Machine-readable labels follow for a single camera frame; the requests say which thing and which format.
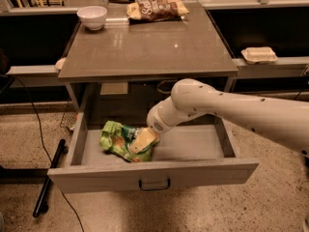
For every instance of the grey counter cabinet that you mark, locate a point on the grey counter cabinet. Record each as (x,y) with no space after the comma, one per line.
(187,47)

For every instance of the green rice chip bag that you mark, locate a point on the green rice chip bag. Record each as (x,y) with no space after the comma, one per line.
(116,138)

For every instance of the wire mesh basket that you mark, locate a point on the wire mesh basket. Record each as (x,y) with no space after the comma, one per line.
(69,117)

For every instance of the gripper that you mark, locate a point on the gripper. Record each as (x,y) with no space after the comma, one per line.
(155,122)

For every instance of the grey open drawer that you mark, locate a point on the grey open drawer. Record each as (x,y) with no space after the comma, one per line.
(199,153)

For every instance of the black base bar left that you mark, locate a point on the black base bar left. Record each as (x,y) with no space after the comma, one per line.
(41,206)

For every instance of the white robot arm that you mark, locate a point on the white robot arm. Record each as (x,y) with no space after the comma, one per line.
(282,121)

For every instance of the brown snack bag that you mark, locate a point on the brown snack bag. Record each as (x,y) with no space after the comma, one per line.
(156,10)

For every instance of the white bowl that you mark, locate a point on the white bowl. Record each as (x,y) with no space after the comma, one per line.
(92,17)

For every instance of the white takeout container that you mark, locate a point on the white takeout container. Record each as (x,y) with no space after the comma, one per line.
(254,55)

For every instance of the black drawer handle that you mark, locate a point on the black drawer handle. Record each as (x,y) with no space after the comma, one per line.
(154,186)

